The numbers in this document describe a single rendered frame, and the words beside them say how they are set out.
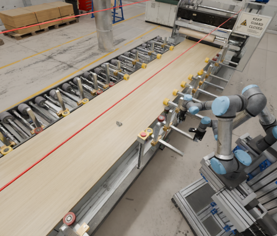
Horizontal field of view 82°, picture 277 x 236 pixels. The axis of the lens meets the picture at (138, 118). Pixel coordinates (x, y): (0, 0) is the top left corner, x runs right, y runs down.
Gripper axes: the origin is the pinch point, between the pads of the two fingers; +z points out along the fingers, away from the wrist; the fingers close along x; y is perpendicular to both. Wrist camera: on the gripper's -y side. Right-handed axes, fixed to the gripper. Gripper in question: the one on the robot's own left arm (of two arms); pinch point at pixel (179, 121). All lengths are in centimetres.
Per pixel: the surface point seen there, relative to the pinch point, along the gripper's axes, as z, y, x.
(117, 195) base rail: 31, 78, -41
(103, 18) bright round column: -5, -330, -235
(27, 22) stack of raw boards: 41, -350, -519
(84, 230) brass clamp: 18, 111, -52
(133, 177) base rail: 30, 59, -32
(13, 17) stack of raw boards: 21, -315, -528
